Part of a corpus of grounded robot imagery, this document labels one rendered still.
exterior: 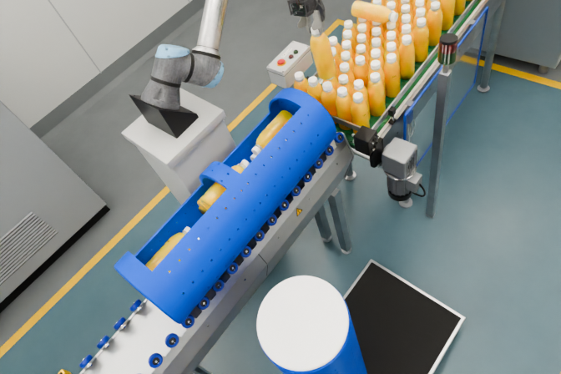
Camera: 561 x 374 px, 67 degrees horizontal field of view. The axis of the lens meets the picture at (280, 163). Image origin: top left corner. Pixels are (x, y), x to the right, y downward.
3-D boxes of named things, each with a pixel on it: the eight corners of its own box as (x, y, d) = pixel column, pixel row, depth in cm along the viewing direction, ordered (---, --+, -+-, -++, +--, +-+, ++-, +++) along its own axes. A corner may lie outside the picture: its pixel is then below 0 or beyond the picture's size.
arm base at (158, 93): (132, 95, 165) (138, 70, 163) (164, 99, 177) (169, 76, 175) (155, 108, 157) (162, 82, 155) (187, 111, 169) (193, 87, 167)
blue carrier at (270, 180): (146, 292, 155) (98, 254, 135) (290, 130, 187) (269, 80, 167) (194, 336, 138) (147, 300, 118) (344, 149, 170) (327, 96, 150)
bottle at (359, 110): (350, 128, 184) (346, 98, 170) (363, 121, 185) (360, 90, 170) (359, 138, 180) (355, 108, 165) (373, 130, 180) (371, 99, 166)
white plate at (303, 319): (355, 283, 129) (356, 285, 130) (270, 269, 138) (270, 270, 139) (339, 381, 114) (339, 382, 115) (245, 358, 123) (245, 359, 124)
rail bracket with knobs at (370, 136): (351, 150, 177) (348, 134, 169) (360, 138, 180) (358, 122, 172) (371, 159, 172) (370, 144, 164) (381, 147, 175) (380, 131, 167)
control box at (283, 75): (271, 83, 199) (265, 66, 191) (296, 57, 206) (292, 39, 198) (287, 89, 193) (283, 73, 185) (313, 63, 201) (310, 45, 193)
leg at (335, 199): (339, 250, 249) (324, 193, 200) (345, 243, 251) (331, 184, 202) (347, 255, 246) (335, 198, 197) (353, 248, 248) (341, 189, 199)
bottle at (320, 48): (335, 65, 165) (325, 23, 151) (337, 77, 160) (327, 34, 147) (317, 70, 166) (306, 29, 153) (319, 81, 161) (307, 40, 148)
